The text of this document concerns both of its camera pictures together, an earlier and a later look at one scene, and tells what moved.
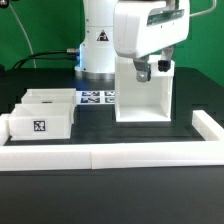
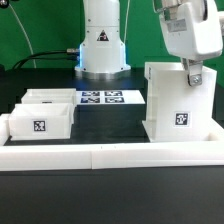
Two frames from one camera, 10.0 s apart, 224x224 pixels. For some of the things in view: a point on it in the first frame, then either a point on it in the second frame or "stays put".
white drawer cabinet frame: [147, 101] -> [178, 110]
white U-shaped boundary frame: [64, 157] stays put
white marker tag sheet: [95, 97] stays put
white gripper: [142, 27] -> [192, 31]
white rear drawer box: [50, 96] stays put
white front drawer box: [41, 121] stays put
